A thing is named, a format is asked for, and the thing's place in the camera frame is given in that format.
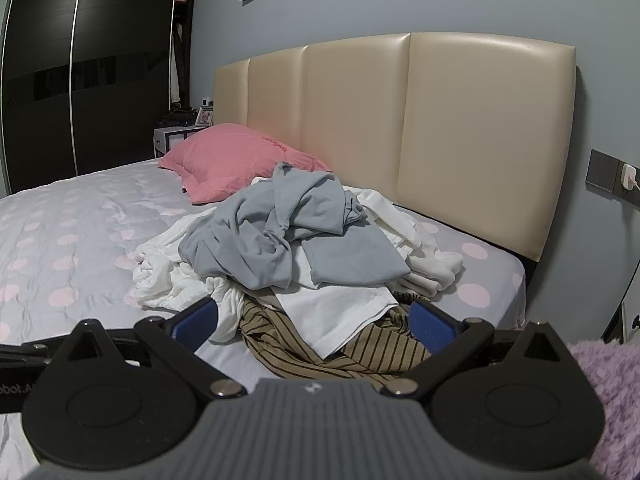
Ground white nightstand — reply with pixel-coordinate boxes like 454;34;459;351
152;125;212;159

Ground pink pillow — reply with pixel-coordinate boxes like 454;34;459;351
157;122;331;206

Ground beige padded headboard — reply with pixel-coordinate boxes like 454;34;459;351
212;32;578;263

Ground white crinkled garment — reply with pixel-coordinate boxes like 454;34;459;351
132;207;248;343

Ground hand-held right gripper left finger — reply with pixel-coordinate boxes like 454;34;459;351
64;296;247;401

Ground black wardrobe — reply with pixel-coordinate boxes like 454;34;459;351
0;0;193;196

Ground brown striped garment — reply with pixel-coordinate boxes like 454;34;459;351
239;290;436;388

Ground black bag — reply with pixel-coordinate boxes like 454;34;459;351
156;106;199;128

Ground grey bed with pink dots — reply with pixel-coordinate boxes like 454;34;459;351
0;157;528;480

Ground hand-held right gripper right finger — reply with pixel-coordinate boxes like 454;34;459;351
380;299;576;401

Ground hanging white garment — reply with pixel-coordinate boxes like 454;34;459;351
171;21;183;107

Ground white ribbed garment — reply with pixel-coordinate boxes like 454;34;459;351
250;176;466;301

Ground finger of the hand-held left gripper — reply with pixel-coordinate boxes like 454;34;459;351
0;342;63;362

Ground purple fluffy cloth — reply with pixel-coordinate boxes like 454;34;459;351
570;337;640;480

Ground white cotton shirt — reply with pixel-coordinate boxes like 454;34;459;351
272;280;401;361

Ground grey long-sleeve shirt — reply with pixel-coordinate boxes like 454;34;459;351
178;161;412;291

